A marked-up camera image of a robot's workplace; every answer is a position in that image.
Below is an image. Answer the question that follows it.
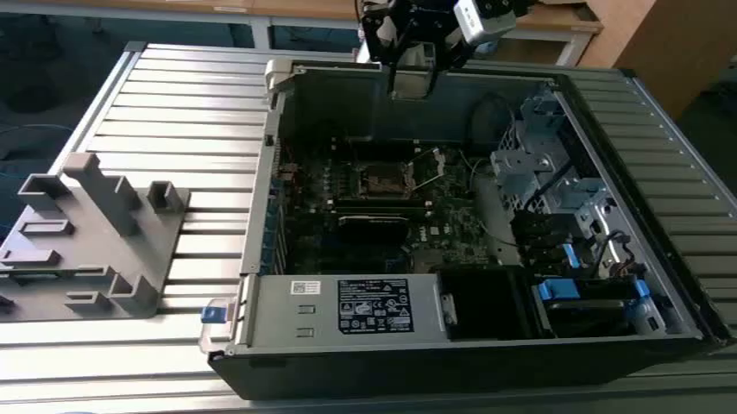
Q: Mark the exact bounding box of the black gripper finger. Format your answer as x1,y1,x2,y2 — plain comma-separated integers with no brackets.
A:
424,42,456,99
387,42,413,101

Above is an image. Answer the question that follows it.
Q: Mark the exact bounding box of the silver CPU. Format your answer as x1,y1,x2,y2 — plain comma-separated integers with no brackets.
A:
396,71,431,99

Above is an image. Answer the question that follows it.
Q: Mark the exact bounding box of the metal locking lever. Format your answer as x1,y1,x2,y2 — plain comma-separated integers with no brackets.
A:
412,170,446,193

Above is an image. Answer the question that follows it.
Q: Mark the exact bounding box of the CPU socket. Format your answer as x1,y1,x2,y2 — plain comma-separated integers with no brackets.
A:
355,161,420,200

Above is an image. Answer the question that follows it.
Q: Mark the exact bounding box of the black RAM slot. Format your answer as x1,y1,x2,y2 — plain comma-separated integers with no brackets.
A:
333,205,427,216
333,197,423,207

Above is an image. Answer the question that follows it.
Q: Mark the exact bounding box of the wooden desk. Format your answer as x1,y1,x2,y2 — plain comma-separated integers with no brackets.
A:
252,0,606,66
33,0,272,48

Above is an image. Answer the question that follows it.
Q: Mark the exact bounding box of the metal disk bay cage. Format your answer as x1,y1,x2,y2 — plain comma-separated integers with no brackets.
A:
488,84,582,216

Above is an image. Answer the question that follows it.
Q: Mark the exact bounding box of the green motherboard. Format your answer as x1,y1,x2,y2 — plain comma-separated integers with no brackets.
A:
275,137,519,275

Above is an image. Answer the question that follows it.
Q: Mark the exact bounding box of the black graphics card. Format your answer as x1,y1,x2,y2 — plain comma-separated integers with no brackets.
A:
336,214,411,242

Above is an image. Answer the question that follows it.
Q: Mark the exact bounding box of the wooden cabinet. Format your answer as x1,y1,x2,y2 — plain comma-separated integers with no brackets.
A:
578,0,737,120

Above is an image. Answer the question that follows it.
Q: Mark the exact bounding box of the bronze chipset heatsink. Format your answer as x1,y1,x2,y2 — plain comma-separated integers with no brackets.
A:
411,249,446,273

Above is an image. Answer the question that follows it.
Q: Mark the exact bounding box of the silver power supply unit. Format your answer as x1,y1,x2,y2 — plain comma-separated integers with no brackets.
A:
232,273,450,348

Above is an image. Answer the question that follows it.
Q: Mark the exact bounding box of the grey parts rack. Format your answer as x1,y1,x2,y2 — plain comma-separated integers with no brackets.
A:
0,151,192,323

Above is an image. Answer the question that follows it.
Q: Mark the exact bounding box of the blue case latch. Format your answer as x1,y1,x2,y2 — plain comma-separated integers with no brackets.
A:
200,301,227,324

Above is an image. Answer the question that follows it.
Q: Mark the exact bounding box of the black hard disk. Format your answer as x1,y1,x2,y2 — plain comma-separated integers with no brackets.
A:
543,299,632,338

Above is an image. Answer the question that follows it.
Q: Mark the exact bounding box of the black office chair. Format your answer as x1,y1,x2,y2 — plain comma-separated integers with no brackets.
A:
0,15,68,116

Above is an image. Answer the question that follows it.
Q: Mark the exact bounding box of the black open PC case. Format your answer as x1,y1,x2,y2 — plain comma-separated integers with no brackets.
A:
196,58,737,402

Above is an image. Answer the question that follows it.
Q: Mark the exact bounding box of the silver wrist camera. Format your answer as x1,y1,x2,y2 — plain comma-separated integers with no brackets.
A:
452,0,518,44

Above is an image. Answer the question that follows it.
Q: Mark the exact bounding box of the grey case latch handle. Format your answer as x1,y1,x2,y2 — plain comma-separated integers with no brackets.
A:
263,59,296,94

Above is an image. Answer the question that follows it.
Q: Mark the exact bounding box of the coloured wire bundle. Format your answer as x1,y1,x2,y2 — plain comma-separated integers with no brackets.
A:
608,258,647,281

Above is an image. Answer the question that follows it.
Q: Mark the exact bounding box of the blue floor cable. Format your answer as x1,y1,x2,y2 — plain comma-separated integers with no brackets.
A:
0,122,76,182

